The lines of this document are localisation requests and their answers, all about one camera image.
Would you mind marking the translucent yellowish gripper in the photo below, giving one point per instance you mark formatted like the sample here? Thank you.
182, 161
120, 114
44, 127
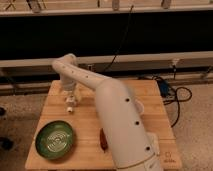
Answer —
76, 93

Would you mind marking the white bottle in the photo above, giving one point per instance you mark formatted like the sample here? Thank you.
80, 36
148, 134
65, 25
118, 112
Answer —
71, 102

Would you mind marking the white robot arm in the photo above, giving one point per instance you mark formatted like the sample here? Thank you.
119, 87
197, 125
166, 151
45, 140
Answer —
127, 139

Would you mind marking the green ceramic bowl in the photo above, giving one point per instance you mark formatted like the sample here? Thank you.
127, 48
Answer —
54, 140

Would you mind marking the dark red chili pepper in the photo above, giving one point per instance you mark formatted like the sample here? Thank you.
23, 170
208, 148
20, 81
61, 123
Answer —
103, 141

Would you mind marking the wooden table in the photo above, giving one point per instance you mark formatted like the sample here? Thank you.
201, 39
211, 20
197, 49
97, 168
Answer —
87, 153

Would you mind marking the clear plastic cup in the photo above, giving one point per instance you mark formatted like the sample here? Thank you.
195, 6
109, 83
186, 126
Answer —
139, 106

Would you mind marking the blue power adapter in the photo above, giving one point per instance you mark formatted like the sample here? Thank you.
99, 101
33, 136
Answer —
164, 88

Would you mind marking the white rectangular sponge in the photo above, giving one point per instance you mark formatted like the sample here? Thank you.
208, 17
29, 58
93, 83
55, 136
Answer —
154, 142

